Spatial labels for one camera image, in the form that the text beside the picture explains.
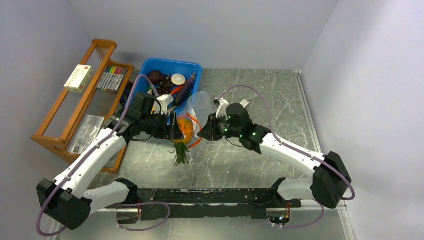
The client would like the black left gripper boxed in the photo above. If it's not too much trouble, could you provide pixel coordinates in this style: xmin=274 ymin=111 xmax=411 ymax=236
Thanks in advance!
xmin=141 ymin=110 xmax=184 ymax=140

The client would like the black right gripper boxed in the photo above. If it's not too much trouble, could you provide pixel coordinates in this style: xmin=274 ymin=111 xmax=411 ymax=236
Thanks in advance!
xmin=197 ymin=112 xmax=242 ymax=142

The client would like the orange toy pineapple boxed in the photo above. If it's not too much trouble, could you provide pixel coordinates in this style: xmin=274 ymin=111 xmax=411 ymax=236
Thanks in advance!
xmin=171 ymin=117 xmax=194 ymax=166

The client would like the clear zip top bag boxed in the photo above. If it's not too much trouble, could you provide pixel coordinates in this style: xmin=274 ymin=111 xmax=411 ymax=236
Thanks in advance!
xmin=178 ymin=90 xmax=213 ymax=150

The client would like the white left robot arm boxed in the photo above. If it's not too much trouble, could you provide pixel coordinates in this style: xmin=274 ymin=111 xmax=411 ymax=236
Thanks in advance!
xmin=36 ymin=92 xmax=184 ymax=230

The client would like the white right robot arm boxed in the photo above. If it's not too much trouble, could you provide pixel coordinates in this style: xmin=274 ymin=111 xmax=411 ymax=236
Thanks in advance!
xmin=197 ymin=103 xmax=352 ymax=209

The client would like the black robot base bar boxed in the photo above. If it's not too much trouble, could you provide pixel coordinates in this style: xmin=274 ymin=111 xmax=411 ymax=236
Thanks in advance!
xmin=116 ymin=178 xmax=301 ymax=221

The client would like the purple toy eggplant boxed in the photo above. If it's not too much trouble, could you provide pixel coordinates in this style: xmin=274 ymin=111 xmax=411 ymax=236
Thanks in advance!
xmin=173 ymin=73 xmax=196 ymax=107

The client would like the orange toy carrot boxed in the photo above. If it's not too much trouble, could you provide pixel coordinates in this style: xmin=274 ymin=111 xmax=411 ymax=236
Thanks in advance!
xmin=170 ymin=85 xmax=183 ymax=95

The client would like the white stapler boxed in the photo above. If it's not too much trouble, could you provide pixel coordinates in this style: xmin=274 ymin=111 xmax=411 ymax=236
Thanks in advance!
xmin=239 ymin=99 xmax=250 ymax=108

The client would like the dark toy grape bunch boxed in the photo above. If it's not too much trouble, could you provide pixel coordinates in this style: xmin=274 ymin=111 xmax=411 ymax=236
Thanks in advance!
xmin=156 ymin=74 xmax=174 ymax=96

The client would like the dark red toy fruit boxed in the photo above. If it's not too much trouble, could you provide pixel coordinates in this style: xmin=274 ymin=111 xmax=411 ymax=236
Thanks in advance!
xmin=147 ymin=70 xmax=163 ymax=85

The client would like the blue plastic bin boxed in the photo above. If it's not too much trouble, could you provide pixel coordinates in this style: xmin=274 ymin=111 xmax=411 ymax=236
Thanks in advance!
xmin=139 ymin=58 xmax=203 ymax=115

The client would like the coloured marker set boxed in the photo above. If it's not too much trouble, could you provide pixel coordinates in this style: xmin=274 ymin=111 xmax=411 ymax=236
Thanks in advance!
xmin=96 ymin=66 xmax=128 ymax=93

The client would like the clear packaged item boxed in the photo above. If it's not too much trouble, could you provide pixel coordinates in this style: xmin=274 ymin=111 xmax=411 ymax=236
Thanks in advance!
xmin=67 ymin=114 xmax=105 ymax=154

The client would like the wooden shelf rack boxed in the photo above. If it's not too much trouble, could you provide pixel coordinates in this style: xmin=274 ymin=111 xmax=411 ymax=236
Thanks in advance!
xmin=31 ymin=38 xmax=134 ymax=164

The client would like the white cardboard box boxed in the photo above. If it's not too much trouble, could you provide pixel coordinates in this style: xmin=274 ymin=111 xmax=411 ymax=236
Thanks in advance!
xmin=63 ymin=64 xmax=94 ymax=93

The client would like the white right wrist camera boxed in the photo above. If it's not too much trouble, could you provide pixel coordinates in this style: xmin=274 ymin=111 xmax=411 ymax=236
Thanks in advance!
xmin=213 ymin=97 xmax=230 ymax=119

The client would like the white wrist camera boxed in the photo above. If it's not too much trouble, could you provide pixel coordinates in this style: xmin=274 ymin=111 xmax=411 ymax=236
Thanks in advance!
xmin=213 ymin=97 xmax=230 ymax=119
xmin=152 ymin=94 xmax=174 ymax=115

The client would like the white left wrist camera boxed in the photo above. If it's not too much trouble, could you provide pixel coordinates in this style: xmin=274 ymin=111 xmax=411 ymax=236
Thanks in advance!
xmin=152 ymin=94 xmax=174 ymax=115

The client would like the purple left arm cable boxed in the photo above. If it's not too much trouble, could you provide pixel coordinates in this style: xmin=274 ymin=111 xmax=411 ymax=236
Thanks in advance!
xmin=35 ymin=74 xmax=171 ymax=237

